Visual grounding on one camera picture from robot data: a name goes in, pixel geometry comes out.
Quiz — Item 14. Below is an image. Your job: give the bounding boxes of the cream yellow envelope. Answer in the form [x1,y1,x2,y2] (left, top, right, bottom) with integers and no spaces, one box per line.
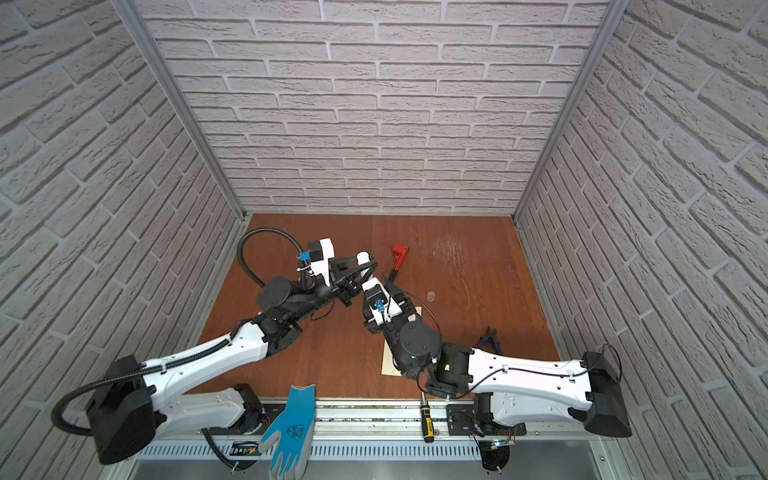
[381,307,432,380]

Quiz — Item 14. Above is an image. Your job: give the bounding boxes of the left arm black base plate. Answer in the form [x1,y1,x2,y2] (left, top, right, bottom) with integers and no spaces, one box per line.
[208,403,285,436]

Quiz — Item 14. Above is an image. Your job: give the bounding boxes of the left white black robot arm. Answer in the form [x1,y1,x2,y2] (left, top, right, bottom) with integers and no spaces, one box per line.
[86,252,377,465]

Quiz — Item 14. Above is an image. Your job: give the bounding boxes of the red black pipe wrench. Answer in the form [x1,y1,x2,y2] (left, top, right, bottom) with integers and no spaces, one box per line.
[388,244,410,283]

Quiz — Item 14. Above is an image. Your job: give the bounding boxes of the black yellow screwdriver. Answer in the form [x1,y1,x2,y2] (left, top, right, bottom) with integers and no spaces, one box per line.
[420,392,435,444]

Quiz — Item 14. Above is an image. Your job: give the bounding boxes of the left black corrugated cable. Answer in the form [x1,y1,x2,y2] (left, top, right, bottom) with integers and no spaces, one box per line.
[50,226,307,472]

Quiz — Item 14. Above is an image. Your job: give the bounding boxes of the aluminium front rail frame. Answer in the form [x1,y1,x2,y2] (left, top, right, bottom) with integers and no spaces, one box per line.
[100,398,629,479]

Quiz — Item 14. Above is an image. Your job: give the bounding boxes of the blue grey work glove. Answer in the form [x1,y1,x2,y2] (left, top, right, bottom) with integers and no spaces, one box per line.
[258,384,316,479]

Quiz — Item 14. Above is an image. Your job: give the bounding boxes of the blue handled pliers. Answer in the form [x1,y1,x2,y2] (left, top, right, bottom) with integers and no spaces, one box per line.
[475,327,503,355]

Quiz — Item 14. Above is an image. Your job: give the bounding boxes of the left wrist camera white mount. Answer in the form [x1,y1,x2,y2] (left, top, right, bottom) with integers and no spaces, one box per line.
[298,238,335,287]

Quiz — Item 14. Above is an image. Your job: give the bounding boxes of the white glue stick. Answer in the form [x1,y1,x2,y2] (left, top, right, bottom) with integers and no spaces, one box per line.
[356,251,372,266]

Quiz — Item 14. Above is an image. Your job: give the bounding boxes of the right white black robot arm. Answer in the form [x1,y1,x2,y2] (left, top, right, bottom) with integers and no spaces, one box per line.
[363,282,632,438]

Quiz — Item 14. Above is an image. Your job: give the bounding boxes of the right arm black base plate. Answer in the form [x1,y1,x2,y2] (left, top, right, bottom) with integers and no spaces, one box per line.
[445,404,527,438]

